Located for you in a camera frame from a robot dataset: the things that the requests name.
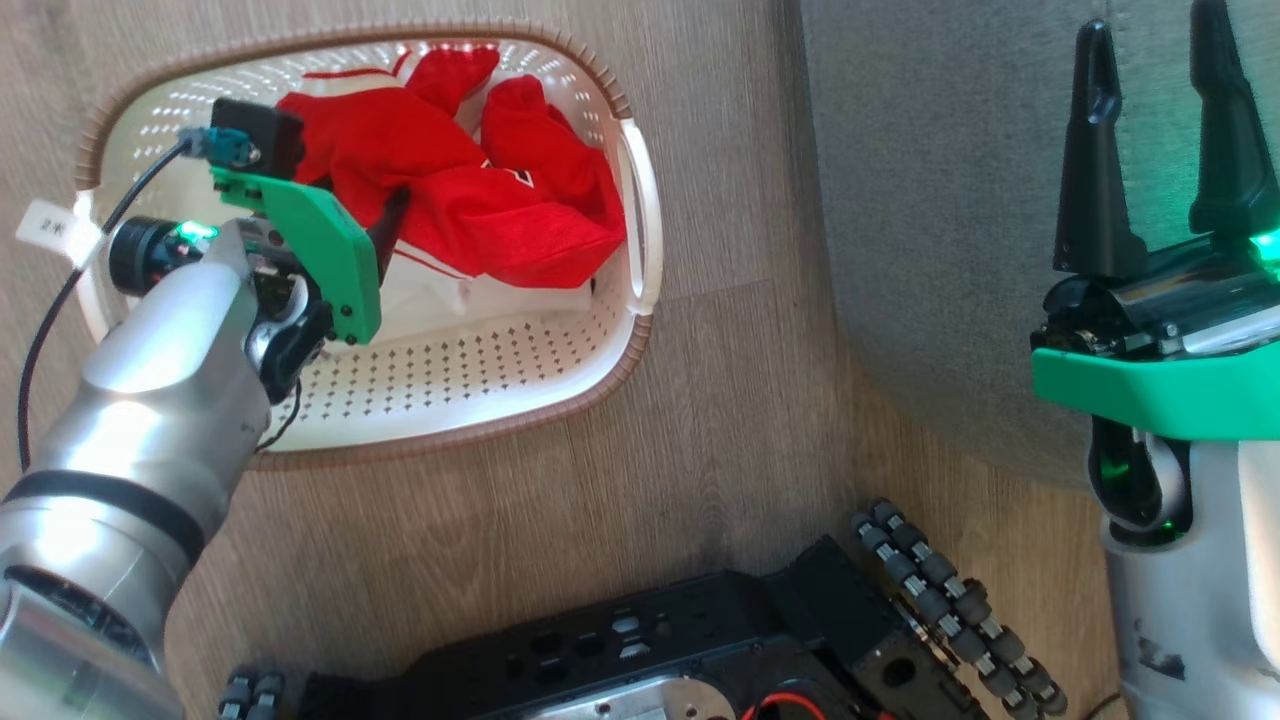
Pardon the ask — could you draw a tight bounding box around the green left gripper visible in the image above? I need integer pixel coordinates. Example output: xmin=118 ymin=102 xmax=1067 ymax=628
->
xmin=210 ymin=165 xmax=411 ymax=346

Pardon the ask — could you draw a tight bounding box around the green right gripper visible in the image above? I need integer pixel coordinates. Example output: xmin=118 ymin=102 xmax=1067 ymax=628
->
xmin=1030 ymin=0 xmax=1280 ymax=441

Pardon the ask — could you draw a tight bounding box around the red basketball jersey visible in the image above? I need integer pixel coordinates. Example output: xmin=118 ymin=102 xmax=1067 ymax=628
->
xmin=275 ymin=45 xmax=629 ymax=291

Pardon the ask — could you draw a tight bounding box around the white laundry basket brown rim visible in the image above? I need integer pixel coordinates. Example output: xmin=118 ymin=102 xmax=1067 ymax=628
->
xmin=75 ymin=25 xmax=664 ymax=471

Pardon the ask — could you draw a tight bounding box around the white garment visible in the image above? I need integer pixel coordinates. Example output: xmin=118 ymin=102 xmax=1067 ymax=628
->
xmin=380 ymin=240 xmax=598 ymax=346

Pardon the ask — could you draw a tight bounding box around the grey fabric sofa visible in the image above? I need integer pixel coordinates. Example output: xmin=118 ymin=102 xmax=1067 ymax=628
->
xmin=800 ymin=0 xmax=1280 ymax=491

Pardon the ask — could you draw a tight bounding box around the large black roller wheel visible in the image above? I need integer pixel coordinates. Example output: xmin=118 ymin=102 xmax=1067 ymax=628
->
xmin=850 ymin=498 xmax=1069 ymax=717

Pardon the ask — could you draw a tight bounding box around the small black roller wheel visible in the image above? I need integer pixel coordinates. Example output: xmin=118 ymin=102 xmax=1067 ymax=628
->
xmin=218 ymin=668 xmax=286 ymax=720

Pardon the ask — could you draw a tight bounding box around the black cable with teal plug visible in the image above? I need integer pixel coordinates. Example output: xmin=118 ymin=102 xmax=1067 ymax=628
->
xmin=18 ymin=128 xmax=263 ymax=471

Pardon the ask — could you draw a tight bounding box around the white paper cable tag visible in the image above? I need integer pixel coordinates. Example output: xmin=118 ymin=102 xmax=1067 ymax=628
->
xmin=15 ymin=198 xmax=104 ymax=269

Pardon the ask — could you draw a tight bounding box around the red wire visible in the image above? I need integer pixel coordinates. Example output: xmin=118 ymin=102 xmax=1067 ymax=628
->
xmin=740 ymin=690 xmax=831 ymax=720

